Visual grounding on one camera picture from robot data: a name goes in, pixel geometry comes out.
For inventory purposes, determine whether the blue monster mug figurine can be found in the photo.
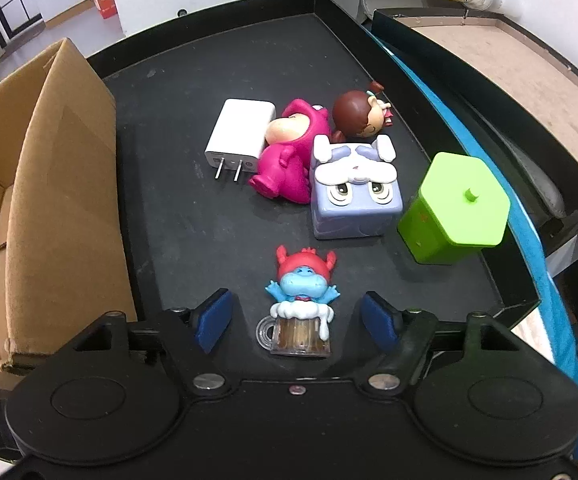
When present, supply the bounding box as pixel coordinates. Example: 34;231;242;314
256;245;340;359

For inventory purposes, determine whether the lavender cube face toy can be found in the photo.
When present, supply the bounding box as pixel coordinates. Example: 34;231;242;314
310;134;403;240

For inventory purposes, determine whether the green hexagonal container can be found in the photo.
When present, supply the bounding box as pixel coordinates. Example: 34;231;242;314
397;152;510;264

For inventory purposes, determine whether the pink bear figurine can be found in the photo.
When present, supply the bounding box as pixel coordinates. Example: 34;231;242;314
249;99;331;205

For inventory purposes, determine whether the brown cardboard box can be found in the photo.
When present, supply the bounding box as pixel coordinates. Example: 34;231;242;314
0;39;136;396

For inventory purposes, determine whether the brown haired doll figurine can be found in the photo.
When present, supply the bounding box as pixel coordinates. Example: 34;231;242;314
331;81;393;143

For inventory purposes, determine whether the black box with brown top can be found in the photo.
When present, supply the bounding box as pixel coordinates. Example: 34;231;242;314
370;8;578;241

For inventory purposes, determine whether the white wall charger plug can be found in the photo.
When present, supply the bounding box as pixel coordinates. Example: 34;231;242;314
204;99;276;182

